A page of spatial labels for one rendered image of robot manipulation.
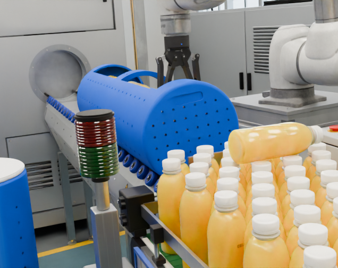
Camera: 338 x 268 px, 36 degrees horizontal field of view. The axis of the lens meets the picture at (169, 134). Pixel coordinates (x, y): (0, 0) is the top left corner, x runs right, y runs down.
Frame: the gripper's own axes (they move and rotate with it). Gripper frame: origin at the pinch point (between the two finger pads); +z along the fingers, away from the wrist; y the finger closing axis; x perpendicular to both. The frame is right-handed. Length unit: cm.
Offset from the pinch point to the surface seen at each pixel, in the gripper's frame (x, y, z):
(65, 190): -174, 13, 75
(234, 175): 60, 14, 6
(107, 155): 69, 40, -4
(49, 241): -188, 25, 113
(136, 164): -0.2, 15.4, 17.4
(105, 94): -23.6, 17.5, -2.0
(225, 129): 20.9, -4.3, 5.7
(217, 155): 28.6, 2.2, 10.3
